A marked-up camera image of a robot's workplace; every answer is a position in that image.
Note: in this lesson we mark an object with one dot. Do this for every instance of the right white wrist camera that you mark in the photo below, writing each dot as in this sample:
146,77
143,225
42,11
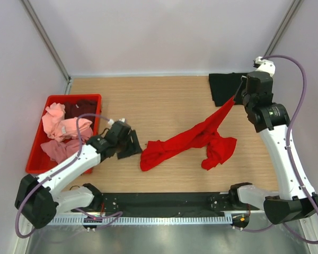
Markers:
264,65

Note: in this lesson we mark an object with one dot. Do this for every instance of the aluminium frame post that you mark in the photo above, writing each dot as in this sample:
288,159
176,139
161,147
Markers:
283,26
45,38

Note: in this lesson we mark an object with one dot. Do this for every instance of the red plastic bin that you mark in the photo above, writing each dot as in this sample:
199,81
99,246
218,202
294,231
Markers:
38,161

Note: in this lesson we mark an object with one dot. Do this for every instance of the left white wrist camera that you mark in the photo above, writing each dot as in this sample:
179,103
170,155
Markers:
111,121

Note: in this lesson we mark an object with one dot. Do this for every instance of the left aluminium frame post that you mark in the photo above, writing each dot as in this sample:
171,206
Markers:
45,38

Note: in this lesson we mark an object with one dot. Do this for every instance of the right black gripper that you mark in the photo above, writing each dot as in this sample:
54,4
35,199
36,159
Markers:
238,99

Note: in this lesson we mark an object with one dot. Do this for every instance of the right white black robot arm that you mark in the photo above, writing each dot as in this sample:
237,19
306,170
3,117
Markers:
295,197

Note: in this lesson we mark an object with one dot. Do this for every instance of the right aluminium frame post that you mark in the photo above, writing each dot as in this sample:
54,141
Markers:
283,26

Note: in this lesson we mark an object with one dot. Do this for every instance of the red t shirt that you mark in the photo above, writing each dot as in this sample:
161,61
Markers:
204,134

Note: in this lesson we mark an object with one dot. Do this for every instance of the light pink t shirt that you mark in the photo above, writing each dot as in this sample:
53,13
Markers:
57,128

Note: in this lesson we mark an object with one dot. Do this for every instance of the dark maroon t shirt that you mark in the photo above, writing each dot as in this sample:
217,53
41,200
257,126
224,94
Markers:
82,106

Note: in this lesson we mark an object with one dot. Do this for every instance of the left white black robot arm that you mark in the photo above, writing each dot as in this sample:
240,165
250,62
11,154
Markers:
39,199

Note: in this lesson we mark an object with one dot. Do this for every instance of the dusty pink t shirt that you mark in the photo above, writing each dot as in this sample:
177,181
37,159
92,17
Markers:
63,145

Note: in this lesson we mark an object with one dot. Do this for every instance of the white slotted cable duct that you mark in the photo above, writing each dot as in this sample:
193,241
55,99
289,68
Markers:
84,220

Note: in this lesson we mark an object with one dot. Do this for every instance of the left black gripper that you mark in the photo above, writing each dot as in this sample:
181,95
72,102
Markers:
134,146

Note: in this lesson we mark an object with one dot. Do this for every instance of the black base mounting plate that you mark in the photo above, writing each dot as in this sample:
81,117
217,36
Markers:
165,204

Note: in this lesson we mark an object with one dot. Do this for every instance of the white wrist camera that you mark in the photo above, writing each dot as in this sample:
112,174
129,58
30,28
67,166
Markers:
111,121
264,65

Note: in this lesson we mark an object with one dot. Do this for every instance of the folded black t shirt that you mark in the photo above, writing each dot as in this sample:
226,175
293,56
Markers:
224,86

